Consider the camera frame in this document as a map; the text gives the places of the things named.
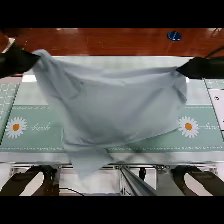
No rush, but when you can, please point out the light blue shirt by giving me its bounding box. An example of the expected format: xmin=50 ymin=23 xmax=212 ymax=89
xmin=31 ymin=49 xmax=189 ymax=180

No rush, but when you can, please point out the blue round object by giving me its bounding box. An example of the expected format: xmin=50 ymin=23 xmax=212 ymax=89
xmin=167 ymin=30 xmax=183 ymax=42

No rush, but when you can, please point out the silver frame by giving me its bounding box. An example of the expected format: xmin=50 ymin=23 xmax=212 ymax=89
xmin=0 ymin=161 xmax=224 ymax=197

